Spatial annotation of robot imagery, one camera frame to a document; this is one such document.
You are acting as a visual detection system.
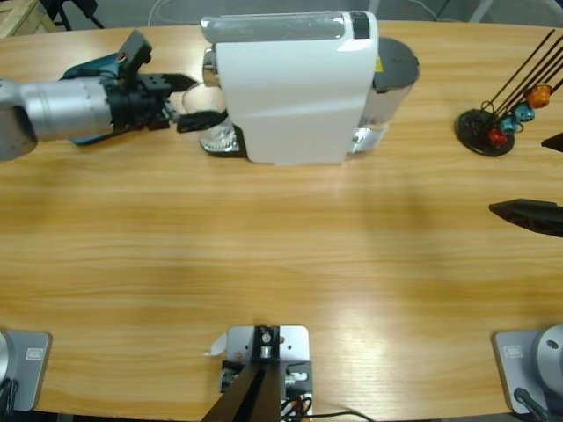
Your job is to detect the black chair legs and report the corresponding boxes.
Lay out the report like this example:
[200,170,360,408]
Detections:
[41,0,106,31]

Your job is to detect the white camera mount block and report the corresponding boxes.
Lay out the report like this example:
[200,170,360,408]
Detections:
[219,324,316,422]

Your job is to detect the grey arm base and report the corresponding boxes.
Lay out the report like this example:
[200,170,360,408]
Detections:
[491,324,563,415]
[0,330,53,413]

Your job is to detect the orange coffee capsule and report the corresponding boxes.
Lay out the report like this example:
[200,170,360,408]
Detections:
[526,84,553,110]

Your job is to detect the clear glass cup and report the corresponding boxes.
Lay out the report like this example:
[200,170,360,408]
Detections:
[180,83,237,155]

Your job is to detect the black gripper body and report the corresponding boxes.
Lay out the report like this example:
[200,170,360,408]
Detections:
[104,73,180,133]

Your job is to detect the dark camera post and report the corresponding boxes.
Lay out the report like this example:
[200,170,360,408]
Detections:
[204,324,282,422]

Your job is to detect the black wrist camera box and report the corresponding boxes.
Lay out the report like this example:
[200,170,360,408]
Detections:
[117,29,153,84]

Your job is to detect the white capsule coffee machine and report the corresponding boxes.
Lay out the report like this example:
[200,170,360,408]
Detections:
[200,11,380,168]

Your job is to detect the black capsule holder stand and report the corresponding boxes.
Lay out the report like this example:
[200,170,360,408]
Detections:
[455,28,563,158]

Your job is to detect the black base cable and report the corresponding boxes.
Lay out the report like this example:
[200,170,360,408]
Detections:
[513,386,551,422]
[0,378,21,414]

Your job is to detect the white floor cable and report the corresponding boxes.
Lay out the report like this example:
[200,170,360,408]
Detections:
[147,0,208,26]

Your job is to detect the black coffee machine drip tray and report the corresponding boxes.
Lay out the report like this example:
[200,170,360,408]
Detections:
[198,125,247,158]

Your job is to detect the teal plastic tray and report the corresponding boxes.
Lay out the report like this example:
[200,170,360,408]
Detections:
[59,55,133,147]

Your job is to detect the orange cable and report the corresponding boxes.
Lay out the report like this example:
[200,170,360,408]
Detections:
[281,394,309,417]

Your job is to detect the grey translucent machine lever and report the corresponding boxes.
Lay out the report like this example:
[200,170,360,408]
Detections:
[200,11,347,44]

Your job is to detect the white tape tag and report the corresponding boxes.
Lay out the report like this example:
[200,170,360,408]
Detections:
[201,332,228,358]

